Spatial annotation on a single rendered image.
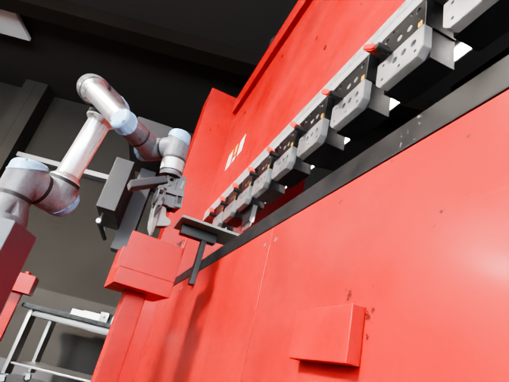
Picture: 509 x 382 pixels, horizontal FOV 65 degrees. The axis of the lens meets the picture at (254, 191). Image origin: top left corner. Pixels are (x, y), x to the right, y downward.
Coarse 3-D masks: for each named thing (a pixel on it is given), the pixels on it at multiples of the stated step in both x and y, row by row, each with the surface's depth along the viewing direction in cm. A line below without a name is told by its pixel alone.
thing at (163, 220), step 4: (164, 208) 122; (152, 212) 122; (160, 212) 121; (164, 212) 122; (152, 216) 120; (160, 216) 121; (164, 216) 122; (152, 220) 119; (156, 220) 120; (160, 220) 121; (164, 220) 122; (168, 220) 122; (152, 224) 119; (156, 224) 120; (160, 224) 121; (164, 224) 121; (168, 224) 122; (148, 228) 120; (152, 228) 119; (152, 232) 120
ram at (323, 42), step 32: (320, 0) 171; (352, 0) 132; (384, 0) 107; (416, 0) 90; (320, 32) 153; (352, 32) 121; (384, 32) 100; (288, 64) 185; (320, 64) 139; (352, 64) 112; (256, 96) 231; (288, 96) 164; (320, 96) 127; (256, 128) 200; (224, 160) 256
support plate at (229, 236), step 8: (184, 216) 150; (176, 224) 160; (192, 224) 155; (200, 224) 153; (208, 224) 152; (216, 232) 157; (224, 232) 155; (232, 232) 155; (216, 240) 168; (224, 240) 165
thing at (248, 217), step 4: (248, 208) 171; (252, 208) 166; (256, 208) 167; (248, 212) 169; (252, 212) 166; (244, 216) 174; (248, 216) 167; (252, 216) 165; (244, 220) 171; (248, 220) 165; (252, 220) 164; (244, 224) 170; (248, 224) 166; (244, 228) 170
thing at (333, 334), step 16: (352, 304) 49; (304, 320) 58; (320, 320) 54; (336, 320) 51; (352, 320) 48; (304, 336) 57; (320, 336) 53; (336, 336) 49; (352, 336) 47; (304, 352) 55; (320, 352) 51; (336, 352) 48; (352, 352) 47
